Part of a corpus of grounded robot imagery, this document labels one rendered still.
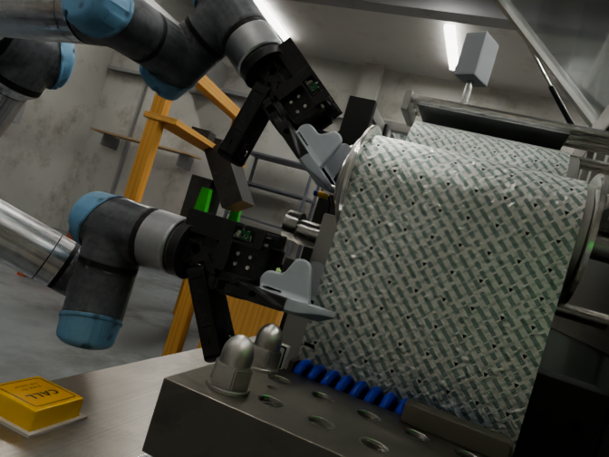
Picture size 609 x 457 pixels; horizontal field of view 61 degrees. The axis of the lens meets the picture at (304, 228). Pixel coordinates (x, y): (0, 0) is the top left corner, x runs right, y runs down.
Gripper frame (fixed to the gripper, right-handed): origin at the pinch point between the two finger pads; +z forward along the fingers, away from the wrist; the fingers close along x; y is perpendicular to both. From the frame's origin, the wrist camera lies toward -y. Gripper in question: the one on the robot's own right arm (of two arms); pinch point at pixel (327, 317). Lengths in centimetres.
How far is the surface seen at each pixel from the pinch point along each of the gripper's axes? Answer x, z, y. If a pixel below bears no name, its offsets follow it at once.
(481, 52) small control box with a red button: 57, 2, 57
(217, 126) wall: 733, -461, 150
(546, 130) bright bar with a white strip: 29.3, 17.6, 34.6
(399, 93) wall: 726, -167, 265
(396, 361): -0.2, 8.5, -1.9
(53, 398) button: -9.9, -23.8, -16.6
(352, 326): -0.2, 3.0, 0.0
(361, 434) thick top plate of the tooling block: -14.2, 8.7, -6.0
